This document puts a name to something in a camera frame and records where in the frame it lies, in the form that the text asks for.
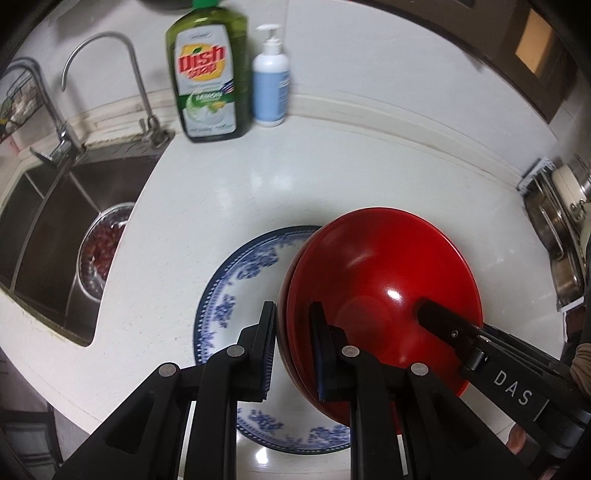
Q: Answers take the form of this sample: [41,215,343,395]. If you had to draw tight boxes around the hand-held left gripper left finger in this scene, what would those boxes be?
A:
[53,301,278,480]

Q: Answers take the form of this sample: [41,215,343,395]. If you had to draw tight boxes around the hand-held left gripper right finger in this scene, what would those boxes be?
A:
[308,302,522,480]

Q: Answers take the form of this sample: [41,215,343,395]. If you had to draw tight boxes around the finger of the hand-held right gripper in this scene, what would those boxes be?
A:
[418,299,485,370]
[482,324,571,377]

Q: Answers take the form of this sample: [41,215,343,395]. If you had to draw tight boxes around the blue patterned white plate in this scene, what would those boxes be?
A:
[191,225,354,455]

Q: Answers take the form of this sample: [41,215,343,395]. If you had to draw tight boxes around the red and black bowl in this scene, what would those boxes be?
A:
[279,208,485,425]

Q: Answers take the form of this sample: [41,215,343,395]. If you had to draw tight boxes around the person's right forearm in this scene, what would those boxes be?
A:
[570,344,591,384]

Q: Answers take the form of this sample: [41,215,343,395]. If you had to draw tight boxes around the steel pot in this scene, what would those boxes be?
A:
[526,194,571,259]

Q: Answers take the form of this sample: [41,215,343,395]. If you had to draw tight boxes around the small white pot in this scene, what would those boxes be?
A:
[551,164,591,206]

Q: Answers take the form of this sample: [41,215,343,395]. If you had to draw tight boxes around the steel colander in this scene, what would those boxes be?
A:
[74,203,137,315]

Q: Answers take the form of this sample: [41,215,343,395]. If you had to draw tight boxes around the steel sink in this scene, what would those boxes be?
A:
[0,154,160,347]

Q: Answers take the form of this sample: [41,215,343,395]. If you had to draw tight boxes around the thin gooseneck faucet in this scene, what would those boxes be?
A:
[61,31,176,148]

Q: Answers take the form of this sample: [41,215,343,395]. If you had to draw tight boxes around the brown wooden window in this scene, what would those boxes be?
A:
[369,0,591,123]

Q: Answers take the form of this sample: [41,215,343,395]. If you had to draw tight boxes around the white blue pump bottle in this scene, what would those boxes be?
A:
[250,24,291,127]

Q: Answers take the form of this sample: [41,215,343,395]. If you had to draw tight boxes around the green dish soap bottle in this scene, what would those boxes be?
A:
[165,0,254,144]

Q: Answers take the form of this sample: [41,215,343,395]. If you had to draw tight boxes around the large steel faucet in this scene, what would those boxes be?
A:
[0,62,86,167]

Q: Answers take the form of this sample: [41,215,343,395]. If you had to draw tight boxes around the wire faucet caddy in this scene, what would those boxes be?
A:
[0,76,44,144]

